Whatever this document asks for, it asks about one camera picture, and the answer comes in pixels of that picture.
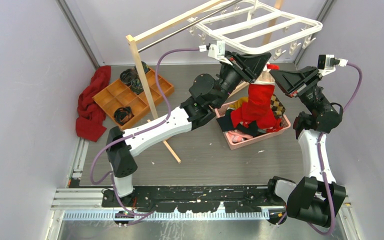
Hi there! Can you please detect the red cloth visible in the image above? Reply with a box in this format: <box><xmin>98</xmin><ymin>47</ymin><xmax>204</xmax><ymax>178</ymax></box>
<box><xmin>75</xmin><ymin>65</ymin><xmax>111</xmax><ymax>142</ymax></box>

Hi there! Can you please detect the wooden compartment tray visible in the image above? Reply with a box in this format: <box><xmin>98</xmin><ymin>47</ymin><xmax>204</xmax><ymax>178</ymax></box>
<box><xmin>93</xmin><ymin>68</ymin><xmax>175</xmax><ymax>130</ymax></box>

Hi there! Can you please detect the white plastic clip hanger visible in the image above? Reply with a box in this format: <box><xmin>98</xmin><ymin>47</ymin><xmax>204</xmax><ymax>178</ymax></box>
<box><xmin>188</xmin><ymin>0</ymin><xmax>323</xmax><ymax>61</ymax></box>

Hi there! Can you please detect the rolled dark green sock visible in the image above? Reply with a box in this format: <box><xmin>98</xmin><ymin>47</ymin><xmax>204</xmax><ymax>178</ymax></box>
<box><xmin>130</xmin><ymin>78</ymin><xmax>144</xmax><ymax>95</ymax></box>

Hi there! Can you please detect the pink plastic basket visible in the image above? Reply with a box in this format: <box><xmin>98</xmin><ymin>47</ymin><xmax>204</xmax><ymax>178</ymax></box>
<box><xmin>214</xmin><ymin>101</ymin><xmax>292</xmax><ymax>150</ymax></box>

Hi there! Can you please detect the mustard yellow sock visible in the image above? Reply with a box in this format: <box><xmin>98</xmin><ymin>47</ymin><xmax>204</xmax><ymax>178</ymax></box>
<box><xmin>228</xmin><ymin>96</ymin><xmax>249</xmax><ymax>110</ymax></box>

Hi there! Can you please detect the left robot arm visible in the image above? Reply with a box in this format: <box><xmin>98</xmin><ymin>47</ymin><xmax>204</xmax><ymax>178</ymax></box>
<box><xmin>105</xmin><ymin>51</ymin><xmax>272</xmax><ymax>207</ymax></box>

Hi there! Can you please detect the red santa sock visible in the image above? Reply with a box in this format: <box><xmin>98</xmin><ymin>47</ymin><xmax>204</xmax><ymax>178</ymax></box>
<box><xmin>241</xmin><ymin>64</ymin><xmax>280</xmax><ymax>129</ymax></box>

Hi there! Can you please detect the argyle brown sock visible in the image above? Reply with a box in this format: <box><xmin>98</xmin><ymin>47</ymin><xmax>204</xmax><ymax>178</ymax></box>
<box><xmin>270</xmin><ymin>94</ymin><xmax>286</xmax><ymax>119</ymax></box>

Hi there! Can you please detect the wooden drying rack frame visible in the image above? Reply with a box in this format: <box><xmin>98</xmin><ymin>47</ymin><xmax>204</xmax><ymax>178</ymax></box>
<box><xmin>125</xmin><ymin>0</ymin><xmax>284</xmax><ymax>163</ymax></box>

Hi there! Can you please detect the rolled black orange sock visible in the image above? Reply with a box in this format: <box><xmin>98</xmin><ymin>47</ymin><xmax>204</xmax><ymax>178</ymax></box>
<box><xmin>113</xmin><ymin>106</ymin><xmax>134</xmax><ymax>126</ymax></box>

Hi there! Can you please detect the pink sock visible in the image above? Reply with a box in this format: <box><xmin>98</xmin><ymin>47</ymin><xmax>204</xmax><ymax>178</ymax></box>
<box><xmin>226</xmin><ymin>130</ymin><xmax>253</xmax><ymax>144</ymax></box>

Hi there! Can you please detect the red sock in basket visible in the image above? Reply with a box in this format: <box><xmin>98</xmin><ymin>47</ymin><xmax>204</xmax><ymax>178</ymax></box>
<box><xmin>230</xmin><ymin>107</ymin><xmax>245</xmax><ymax>128</ymax></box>

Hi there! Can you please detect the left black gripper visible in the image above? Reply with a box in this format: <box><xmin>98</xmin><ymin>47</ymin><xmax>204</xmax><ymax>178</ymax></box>
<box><xmin>212</xmin><ymin>51</ymin><xmax>270</xmax><ymax>109</ymax></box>

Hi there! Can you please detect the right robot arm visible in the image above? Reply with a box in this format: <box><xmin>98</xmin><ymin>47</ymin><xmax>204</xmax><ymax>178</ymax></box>
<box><xmin>265</xmin><ymin>66</ymin><xmax>346</xmax><ymax>230</ymax></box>

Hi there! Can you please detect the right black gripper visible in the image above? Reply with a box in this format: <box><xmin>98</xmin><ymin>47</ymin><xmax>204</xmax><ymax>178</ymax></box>
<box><xmin>269</xmin><ymin>66</ymin><xmax>330</xmax><ymax>113</ymax></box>

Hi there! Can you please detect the rolled teal sock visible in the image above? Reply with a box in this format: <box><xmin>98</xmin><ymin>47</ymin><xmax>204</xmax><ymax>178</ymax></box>
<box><xmin>141</xmin><ymin>61</ymin><xmax>150</xmax><ymax>74</ymax></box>

